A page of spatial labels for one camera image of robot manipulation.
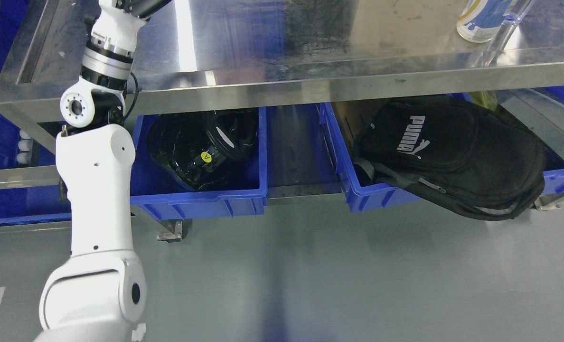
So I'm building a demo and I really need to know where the black Puma backpack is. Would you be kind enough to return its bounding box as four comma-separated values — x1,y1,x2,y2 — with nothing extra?
352,95,546,221

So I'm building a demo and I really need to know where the black helmet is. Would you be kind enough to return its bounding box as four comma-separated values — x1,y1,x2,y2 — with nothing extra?
147,108,260,192

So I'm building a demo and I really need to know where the blue bin with backpack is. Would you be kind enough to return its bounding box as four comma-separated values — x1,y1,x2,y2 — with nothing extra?
317,99,564,213

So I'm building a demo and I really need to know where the stainless steel table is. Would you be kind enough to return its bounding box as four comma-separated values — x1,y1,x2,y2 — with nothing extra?
0,0,564,244

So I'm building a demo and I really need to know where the blue bin far left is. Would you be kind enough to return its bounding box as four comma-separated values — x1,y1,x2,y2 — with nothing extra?
0,115,71,226

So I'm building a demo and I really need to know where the white blue bottle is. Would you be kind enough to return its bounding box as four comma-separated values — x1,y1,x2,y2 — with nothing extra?
456,0,516,43

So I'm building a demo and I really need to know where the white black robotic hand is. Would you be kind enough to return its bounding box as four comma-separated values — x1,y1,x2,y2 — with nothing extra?
113,0,171,20

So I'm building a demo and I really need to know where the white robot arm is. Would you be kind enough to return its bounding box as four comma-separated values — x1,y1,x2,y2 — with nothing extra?
36,0,167,342

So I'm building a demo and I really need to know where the blue bin with helmet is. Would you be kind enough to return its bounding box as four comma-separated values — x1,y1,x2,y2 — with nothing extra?
131,107,269,221

